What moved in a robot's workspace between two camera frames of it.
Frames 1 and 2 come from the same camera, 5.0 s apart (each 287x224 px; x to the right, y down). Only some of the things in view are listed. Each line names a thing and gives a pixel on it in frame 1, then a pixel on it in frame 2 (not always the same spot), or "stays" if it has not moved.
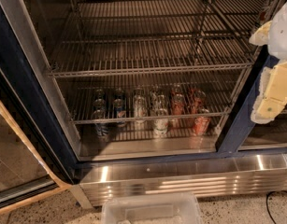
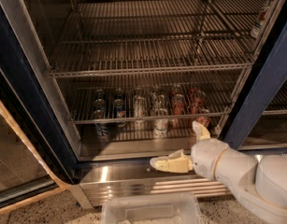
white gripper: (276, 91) → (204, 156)
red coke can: (178, 107) stays
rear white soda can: (159, 99) stays
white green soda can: (161, 126) stays
